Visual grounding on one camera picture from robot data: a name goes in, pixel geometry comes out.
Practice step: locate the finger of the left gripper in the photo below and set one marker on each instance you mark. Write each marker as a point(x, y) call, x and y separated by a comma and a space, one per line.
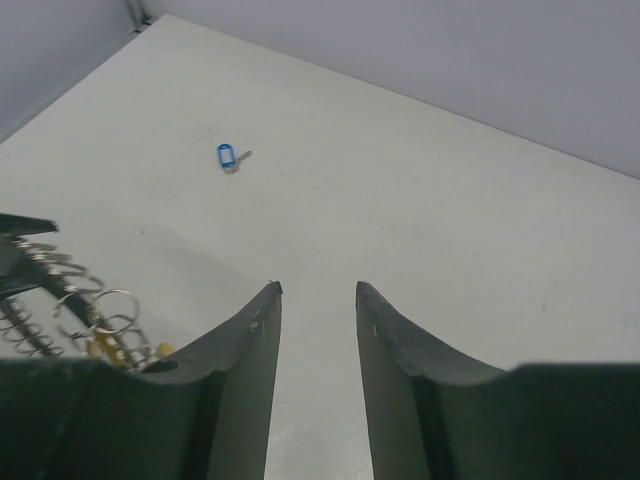
point(20, 272)
point(23, 225)

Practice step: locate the blue tagged key on table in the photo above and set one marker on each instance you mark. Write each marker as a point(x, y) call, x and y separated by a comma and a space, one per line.
point(228, 160)

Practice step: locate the large metal keyring with rings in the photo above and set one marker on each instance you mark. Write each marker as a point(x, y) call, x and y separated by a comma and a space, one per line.
point(83, 306)

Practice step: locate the left aluminium frame post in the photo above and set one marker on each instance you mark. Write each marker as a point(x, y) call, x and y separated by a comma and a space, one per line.
point(137, 11)

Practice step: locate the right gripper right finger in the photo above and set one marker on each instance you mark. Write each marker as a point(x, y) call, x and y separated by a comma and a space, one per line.
point(434, 412)

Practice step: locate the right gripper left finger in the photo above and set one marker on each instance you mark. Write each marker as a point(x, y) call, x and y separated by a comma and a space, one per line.
point(202, 413)

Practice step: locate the yellow key tag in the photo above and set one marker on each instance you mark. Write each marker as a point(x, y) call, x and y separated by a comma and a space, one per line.
point(131, 352)

